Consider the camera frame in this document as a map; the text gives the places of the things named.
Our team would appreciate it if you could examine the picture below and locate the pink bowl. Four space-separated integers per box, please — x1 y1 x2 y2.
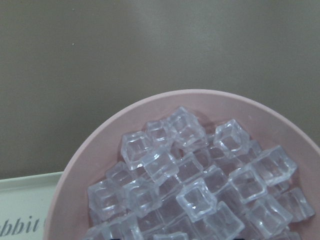
43 89 320 240

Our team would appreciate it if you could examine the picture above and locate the pile of clear ice cubes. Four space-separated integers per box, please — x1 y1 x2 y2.
84 107 315 240

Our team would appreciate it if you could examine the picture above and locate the cream rectangular tray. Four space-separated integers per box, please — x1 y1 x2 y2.
0 172 62 240

